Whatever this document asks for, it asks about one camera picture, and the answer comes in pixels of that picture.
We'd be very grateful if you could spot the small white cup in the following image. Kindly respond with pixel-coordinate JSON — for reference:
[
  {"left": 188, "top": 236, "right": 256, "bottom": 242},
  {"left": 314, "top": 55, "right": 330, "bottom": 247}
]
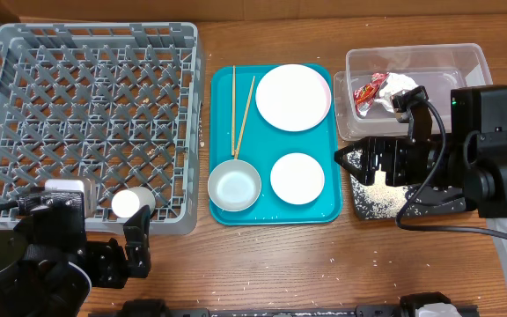
[{"left": 111, "top": 187, "right": 156, "bottom": 218}]

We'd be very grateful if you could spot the small white bowl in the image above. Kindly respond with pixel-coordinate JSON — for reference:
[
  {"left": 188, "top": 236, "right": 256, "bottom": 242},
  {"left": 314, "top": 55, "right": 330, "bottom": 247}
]
[{"left": 270, "top": 152, "right": 326, "bottom": 205}]

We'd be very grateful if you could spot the red snack wrapper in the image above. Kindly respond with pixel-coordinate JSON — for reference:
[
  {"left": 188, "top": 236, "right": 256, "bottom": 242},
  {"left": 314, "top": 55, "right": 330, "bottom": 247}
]
[{"left": 353, "top": 73, "right": 388, "bottom": 117}]

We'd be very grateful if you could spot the large white plate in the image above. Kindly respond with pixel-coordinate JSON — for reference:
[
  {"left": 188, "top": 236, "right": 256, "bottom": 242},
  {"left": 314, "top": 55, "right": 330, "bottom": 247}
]
[{"left": 255, "top": 64, "right": 332, "bottom": 132}]

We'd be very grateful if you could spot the white tissue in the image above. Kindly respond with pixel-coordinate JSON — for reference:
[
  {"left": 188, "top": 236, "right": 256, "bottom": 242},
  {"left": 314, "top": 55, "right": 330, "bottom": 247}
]
[{"left": 374, "top": 73, "right": 418, "bottom": 114}]

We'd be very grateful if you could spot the grey metal bowl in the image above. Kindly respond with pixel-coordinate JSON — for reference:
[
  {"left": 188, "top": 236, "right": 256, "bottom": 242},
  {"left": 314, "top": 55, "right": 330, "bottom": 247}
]
[{"left": 207, "top": 159, "right": 261, "bottom": 212}]

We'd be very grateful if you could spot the wooden chopstick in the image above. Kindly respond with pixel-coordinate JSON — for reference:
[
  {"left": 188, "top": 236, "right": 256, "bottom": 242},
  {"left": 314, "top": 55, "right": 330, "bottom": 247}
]
[
  {"left": 234, "top": 76, "right": 256, "bottom": 159},
  {"left": 231, "top": 65, "right": 236, "bottom": 157}
]

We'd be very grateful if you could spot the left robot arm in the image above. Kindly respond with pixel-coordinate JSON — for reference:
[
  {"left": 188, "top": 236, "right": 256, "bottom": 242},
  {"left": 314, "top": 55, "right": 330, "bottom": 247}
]
[{"left": 0, "top": 206, "right": 151, "bottom": 316}]

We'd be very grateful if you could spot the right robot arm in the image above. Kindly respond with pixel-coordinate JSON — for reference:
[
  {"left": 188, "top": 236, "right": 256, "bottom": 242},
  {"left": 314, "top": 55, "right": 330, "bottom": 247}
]
[{"left": 334, "top": 85, "right": 507, "bottom": 287}]

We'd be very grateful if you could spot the black plastic tray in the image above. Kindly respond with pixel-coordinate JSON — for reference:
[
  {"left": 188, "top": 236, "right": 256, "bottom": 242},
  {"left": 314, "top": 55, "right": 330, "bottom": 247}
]
[{"left": 337, "top": 136, "right": 466, "bottom": 220}]

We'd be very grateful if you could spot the pile of rice grains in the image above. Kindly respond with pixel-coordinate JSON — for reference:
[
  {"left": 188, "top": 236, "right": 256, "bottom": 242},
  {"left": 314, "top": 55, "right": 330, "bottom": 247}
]
[{"left": 349, "top": 149, "right": 466, "bottom": 220}]

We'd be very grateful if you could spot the clear plastic bin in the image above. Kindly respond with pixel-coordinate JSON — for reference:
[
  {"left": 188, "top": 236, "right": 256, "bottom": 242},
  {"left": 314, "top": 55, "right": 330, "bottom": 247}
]
[{"left": 334, "top": 43, "right": 492, "bottom": 141}]

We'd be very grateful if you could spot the teal serving tray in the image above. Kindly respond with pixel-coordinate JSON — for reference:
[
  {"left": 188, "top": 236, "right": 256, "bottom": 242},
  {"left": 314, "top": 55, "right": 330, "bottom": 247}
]
[{"left": 209, "top": 65, "right": 343, "bottom": 225}]

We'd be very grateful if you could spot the grey plastic dish rack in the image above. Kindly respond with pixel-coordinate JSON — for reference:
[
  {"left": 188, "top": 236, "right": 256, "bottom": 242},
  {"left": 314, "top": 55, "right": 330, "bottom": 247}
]
[{"left": 0, "top": 22, "right": 204, "bottom": 234}]

